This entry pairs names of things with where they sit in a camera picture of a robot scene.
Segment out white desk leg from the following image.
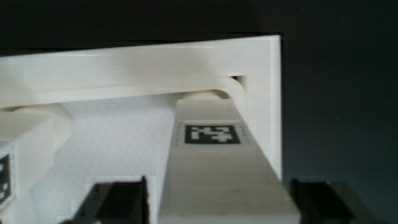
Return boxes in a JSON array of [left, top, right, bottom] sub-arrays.
[[159, 91, 301, 224], [0, 104, 74, 224]]

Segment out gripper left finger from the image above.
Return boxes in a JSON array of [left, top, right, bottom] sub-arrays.
[[61, 177, 150, 224]]

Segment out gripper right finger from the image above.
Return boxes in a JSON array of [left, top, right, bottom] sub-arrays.
[[290, 179, 386, 224]]

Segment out white desk top tray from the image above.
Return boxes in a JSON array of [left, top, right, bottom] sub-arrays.
[[66, 78, 246, 151]]

